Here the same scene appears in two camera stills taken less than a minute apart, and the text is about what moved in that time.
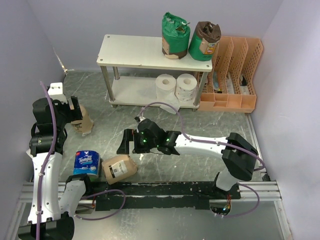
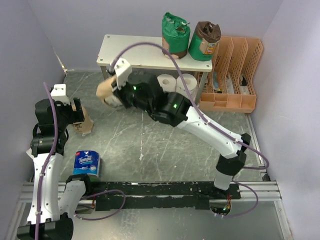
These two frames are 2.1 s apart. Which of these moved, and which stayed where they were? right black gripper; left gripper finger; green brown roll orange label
Moved: right black gripper
Stayed: green brown roll orange label; left gripper finger
